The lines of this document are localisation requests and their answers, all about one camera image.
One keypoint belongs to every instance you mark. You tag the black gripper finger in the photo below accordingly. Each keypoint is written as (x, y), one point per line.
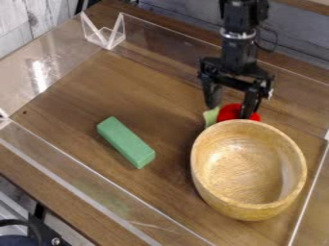
(250, 103)
(212, 92)

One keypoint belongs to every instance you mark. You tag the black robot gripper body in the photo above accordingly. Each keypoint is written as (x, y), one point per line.
(242, 79)

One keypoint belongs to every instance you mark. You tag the red plush strawberry toy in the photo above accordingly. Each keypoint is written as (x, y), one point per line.
(220, 114)

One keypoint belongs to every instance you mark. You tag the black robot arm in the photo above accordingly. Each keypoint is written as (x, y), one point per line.
(234, 69)

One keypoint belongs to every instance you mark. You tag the light wooden bowl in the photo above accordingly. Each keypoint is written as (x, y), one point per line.
(249, 169)

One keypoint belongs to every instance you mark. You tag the green rectangular block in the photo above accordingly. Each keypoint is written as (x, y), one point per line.
(127, 143)

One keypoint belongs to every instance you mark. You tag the clear acrylic tray wall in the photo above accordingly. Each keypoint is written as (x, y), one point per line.
(63, 84)

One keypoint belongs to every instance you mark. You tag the clear acrylic corner bracket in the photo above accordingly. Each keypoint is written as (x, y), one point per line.
(105, 37)

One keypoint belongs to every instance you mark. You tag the black clamp with cable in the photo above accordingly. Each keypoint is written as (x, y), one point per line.
(22, 229)

